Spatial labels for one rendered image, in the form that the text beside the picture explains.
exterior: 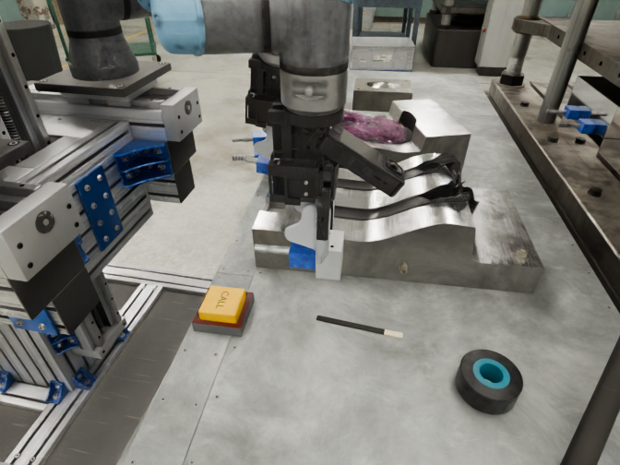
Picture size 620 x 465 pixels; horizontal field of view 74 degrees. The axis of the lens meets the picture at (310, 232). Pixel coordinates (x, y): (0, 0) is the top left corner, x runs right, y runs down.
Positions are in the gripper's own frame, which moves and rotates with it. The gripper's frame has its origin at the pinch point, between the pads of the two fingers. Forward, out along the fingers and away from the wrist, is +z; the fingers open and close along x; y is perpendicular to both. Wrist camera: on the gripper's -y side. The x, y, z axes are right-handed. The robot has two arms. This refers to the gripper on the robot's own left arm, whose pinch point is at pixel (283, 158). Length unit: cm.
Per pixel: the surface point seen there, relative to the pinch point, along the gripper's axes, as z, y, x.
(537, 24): -5, -74, -104
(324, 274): -3.6, -11.9, 30.8
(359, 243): 0.9, -17.2, 18.8
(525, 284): 3, -47, 19
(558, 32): -7, -77, -91
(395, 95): 14, -27, -66
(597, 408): -5, -47, 44
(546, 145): 12, -73, -49
